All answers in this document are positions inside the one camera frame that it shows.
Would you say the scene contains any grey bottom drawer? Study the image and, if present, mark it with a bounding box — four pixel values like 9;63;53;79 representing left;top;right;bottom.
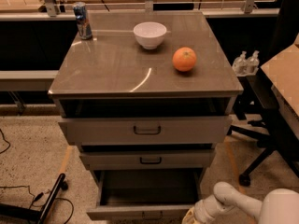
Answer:
87;168;203;220

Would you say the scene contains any grey drawer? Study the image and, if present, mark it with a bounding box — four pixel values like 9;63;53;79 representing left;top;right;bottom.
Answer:
87;168;203;220
59;116;232;145
80;150;215;170

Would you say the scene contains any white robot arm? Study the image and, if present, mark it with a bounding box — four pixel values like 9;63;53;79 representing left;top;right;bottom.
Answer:
182;182;299;224

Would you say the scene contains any grey top drawer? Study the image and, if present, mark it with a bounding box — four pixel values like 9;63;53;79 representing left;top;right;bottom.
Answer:
59;116;232;145

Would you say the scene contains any grey middle drawer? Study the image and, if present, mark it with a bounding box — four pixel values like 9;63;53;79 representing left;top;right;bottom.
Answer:
80;150;215;170

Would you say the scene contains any grey drawer cabinet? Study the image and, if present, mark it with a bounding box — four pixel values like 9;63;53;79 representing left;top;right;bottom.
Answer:
47;9;245;179

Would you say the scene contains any black office chair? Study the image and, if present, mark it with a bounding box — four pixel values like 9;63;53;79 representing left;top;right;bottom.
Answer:
228;0;299;187

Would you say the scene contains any orange fruit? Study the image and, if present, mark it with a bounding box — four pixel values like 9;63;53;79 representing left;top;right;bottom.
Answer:
172;47;197;72

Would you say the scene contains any left clear sanitizer bottle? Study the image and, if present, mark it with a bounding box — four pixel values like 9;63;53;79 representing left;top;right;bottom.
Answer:
232;51;247;76

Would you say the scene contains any clear sanitizer bottle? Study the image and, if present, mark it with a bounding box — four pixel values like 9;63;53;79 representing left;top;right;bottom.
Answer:
246;50;260;74
232;51;247;76

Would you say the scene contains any right clear sanitizer bottle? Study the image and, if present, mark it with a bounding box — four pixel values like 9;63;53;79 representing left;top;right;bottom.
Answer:
246;50;260;74

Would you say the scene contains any black stand leg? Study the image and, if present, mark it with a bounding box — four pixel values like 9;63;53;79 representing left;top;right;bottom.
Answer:
0;172;69;224

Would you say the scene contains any white ceramic bowl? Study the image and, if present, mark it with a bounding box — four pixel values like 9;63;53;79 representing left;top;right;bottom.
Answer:
133;21;167;49

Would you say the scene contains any blue silver drink can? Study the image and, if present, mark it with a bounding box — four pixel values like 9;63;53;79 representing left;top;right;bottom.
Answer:
73;2;93;40

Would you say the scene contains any black floor cable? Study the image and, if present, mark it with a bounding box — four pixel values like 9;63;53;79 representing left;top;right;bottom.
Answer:
0;128;75;224

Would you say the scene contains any grey metal bench rail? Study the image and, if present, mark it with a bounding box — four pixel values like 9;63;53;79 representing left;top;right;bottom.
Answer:
0;70;58;91

